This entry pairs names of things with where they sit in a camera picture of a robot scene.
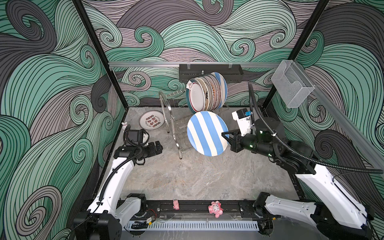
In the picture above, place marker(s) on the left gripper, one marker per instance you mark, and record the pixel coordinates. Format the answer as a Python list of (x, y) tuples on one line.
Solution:
[(152, 151)]

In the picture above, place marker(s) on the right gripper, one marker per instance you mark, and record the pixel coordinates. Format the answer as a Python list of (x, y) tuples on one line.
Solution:
[(238, 140)]

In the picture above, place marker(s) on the blue striped plate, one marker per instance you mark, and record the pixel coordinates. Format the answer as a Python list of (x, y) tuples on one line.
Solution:
[(204, 130), (224, 88)]

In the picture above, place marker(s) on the orange sunburst plate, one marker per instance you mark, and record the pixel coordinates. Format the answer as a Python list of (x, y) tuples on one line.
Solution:
[(214, 90), (219, 90)]

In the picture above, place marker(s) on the white plate dark cloud motif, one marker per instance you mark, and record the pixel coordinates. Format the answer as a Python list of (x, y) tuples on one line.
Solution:
[(211, 91)]

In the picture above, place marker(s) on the cream plate floral drawing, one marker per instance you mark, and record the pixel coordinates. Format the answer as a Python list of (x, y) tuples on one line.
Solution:
[(207, 92)]

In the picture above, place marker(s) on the white plate green red rim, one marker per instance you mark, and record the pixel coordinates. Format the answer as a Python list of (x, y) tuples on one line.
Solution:
[(195, 96)]

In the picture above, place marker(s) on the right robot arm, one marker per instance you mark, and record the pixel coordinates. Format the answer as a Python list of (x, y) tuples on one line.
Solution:
[(337, 214)]

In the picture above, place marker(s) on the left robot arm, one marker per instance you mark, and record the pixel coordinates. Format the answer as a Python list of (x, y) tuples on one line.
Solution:
[(105, 218)]

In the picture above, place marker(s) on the white plate red characters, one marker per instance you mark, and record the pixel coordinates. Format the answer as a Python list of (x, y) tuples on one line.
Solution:
[(151, 120)]

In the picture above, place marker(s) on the white rabbit figurine pink base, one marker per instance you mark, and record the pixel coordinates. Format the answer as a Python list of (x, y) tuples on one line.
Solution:
[(124, 125)]

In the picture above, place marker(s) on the small pink figurine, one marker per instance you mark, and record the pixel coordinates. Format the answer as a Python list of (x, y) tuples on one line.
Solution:
[(176, 205)]

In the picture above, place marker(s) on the pink pig toy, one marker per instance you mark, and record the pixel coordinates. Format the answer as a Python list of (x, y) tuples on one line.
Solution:
[(215, 209)]

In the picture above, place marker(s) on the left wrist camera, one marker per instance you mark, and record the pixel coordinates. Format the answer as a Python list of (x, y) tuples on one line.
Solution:
[(137, 137)]

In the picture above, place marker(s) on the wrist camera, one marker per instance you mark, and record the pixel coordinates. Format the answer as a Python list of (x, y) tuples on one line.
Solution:
[(137, 137), (243, 119)]

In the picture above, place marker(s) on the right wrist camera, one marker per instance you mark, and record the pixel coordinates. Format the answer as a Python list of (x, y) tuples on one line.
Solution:
[(243, 119)]

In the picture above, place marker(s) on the steel wire dish rack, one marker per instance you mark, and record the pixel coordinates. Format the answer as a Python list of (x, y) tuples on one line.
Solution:
[(176, 120)]

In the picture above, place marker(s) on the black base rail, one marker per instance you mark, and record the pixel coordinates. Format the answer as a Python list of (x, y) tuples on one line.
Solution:
[(163, 209)]

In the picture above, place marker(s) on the black wall shelf basket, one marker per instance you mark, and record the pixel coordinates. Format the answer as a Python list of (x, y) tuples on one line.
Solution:
[(231, 73)]

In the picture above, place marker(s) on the clear acrylic wall holder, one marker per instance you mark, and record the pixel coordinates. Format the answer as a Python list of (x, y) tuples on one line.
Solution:
[(293, 83)]

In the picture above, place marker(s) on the white slotted cable duct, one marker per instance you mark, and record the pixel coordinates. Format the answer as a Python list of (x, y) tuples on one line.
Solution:
[(248, 226)]

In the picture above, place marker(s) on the aluminium wall rail back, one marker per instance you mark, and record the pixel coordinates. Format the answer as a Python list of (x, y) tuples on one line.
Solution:
[(166, 64)]

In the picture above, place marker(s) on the aluminium wall rail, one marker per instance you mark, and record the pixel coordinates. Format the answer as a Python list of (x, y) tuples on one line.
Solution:
[(332, 98), (166, 64)]

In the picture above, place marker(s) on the aluminium wall rail right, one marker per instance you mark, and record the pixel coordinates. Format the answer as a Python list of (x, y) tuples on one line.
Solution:
[(332, 98)]

